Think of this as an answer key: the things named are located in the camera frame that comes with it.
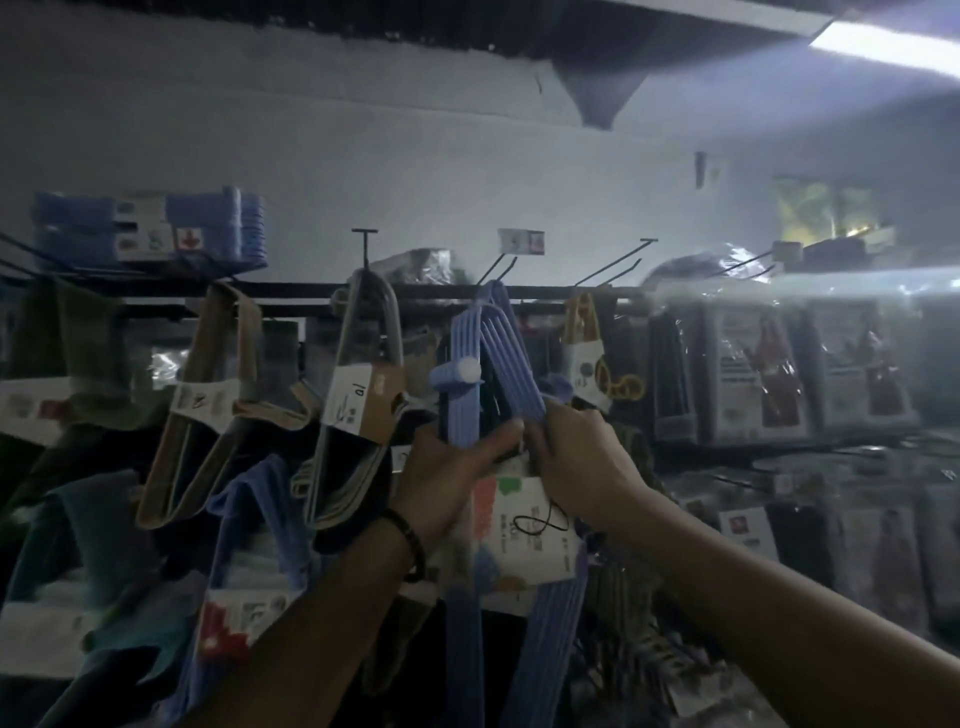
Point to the person's right hand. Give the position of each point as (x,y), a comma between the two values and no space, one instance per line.
(581,465)

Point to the person's left hand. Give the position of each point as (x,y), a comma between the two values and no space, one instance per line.
(435,480)

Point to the person's right fingers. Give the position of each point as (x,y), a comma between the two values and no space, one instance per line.
(546,435)

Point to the person's left fingers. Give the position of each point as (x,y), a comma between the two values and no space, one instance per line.
(487,437)

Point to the blue hanger bundle white label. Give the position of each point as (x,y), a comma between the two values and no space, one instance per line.
(540,645)

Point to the person's right forearm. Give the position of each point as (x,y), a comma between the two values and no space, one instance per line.
(765,600)

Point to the person's left forearm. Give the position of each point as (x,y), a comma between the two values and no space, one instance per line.
(322,630)

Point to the yellow hanger bundle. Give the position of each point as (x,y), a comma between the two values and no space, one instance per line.
(585,352)

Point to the grey hanger bundle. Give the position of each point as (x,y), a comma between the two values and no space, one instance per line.
(352,420)

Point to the dark packaged item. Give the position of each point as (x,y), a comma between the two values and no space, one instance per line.
(675,375)

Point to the black display hook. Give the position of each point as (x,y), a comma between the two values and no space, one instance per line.
(365,247)
(495,268)
(615,259)

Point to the white price tag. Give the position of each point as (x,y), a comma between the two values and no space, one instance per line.
(521,241)

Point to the clear packaged item red picture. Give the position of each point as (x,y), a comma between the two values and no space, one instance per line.
(862,367)
(757,375)

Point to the clear plastic bag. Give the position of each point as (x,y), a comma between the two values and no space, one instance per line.
(697,274)

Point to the blue hanger bundle red label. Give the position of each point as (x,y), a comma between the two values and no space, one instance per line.
(247,555)

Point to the beige hanger bundle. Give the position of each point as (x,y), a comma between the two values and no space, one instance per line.
(202,405)

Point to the row of clear packaged goods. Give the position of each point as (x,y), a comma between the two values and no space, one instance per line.
(847,525)

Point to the stack of blue hangers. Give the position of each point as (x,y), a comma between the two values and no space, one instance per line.
(217,225)

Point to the teal hanger bundle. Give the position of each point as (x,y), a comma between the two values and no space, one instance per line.
(90,540)

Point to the green hanger bundle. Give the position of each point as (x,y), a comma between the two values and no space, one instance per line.
(82,337)

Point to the fluorescent ceiling light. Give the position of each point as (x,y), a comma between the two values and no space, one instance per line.
(885,45)

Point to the black display rail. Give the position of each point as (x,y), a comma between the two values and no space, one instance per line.
(300,291)

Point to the yellow green wall poster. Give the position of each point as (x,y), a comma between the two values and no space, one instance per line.
(821,210)

